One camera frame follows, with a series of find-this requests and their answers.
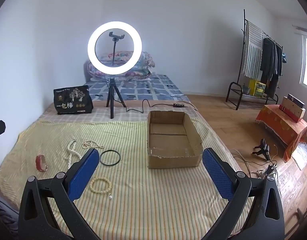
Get striped hanging cloth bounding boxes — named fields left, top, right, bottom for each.
left=243, top=21, right=264, bottom=79

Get small black floor tripod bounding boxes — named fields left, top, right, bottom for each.
left=253, top=139, right=271, bottom=160

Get blue patterned bed sheet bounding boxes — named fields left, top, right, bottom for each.
left=83, top=74, right=191, bottom=103

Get orange red gift box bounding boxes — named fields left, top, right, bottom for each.
left=255, top=104, right=307, bottom=162

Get black printed snack bag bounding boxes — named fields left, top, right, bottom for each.
left=54, top=85, right=94, bottom=115

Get black clothes rack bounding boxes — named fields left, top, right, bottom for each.
left=226, top=9, right=284, bottom=110

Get twisted pearl necklace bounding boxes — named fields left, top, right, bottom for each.
left=67, top=140, right=81, bottom=167

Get dark flat box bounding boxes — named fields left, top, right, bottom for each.
left=287, top=94, right=306, bottom=109

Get dark bangle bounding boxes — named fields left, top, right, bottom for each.
left=99, top=150, right=121, bottom=166

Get yellow striped blanket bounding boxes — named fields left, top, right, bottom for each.
left=0, top=121, right=254, bottom=240

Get stacked boxes on table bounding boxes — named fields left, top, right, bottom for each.
left=280, top=96, right=307, bottom=123

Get red bracelet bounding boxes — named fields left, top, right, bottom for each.
left=36, top=154, right=48, bottom=172

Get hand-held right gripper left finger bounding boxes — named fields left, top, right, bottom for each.
left=18, top=148, right=100, bottom=240

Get folded floral quilt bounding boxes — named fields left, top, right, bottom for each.
left=87, top=51, right=155, bottom=82

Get clear plastic sheet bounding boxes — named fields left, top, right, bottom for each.
left=291, top=142, right=307, bottom=170

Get yellow crate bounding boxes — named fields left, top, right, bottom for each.
left=248, top=79, right=266, bottom=97

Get dark striped cloth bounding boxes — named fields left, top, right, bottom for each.
left=0, top=197, right=19, bottom=230

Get thin pearl necklace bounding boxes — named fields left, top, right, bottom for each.
left=82, top=140, right=104, bottom=150

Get white floor cable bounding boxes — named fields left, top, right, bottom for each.
left=231, top=145, right=279, bottom=178

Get cardboard box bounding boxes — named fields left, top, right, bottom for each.
left=146, top=110, right=203, bottom=169

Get black phone holder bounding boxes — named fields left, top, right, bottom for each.
left=109, top=32, right=119, bottom=65

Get floral pillow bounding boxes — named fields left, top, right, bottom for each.
left=100, top=51, right=134, bottom=63

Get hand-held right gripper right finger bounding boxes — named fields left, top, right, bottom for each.
left=202, top=147, right=285, bottom=240

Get cream beaded bracelet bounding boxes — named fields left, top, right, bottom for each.
left=90, top=177, right=112, bottom=194

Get white ring light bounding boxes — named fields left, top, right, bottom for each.
left=87, top=21, right=142, bottom=76

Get dark hanging clothes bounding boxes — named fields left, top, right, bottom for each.
left=259, top=38, right=283, bottom=90

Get black cable with controller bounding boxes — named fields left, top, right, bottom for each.
left=125, top=99, right=197, bottom=113

